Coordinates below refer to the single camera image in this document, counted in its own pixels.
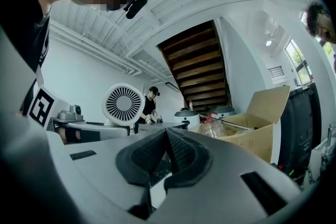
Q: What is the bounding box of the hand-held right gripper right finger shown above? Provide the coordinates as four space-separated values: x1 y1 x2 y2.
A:
163 128 213 191

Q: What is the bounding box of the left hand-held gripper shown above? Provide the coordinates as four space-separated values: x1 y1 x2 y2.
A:
26 85 131 145

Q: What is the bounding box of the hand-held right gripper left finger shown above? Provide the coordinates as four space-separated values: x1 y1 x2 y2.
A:
115 128 169 187

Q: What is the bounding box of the white hair dryer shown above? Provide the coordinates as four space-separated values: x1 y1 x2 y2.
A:
101 83 145 128

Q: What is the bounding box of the clear plastic bottle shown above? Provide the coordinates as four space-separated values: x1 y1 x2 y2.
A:
200 112 227 139

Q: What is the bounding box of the grey work table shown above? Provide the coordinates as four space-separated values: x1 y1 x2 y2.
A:
133 121 190 135

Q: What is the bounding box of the grey lid white cooker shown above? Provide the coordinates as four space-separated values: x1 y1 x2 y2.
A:
174 108 201 131

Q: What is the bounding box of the thin metal rod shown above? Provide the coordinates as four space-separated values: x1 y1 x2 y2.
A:
217 117 254 131

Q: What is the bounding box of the black printed t-shirt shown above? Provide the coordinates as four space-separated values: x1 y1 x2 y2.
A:
0 12 51 76

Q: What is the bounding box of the brown cardboard box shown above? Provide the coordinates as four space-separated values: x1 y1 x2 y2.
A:
219 85 291 164

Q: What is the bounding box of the wooden staircase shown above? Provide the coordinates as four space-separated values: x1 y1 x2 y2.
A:
156 19 232 113

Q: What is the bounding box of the black appliance panel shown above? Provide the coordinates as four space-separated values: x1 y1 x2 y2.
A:
277 83 322 179

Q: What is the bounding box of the marble pattern cabinet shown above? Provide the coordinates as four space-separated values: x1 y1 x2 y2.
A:
306 136 336 188

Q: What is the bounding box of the window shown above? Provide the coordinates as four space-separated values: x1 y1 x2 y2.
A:
285 38 313 86

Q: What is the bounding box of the black head-mounted camera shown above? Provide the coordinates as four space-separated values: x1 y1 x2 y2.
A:
123 0 150 20

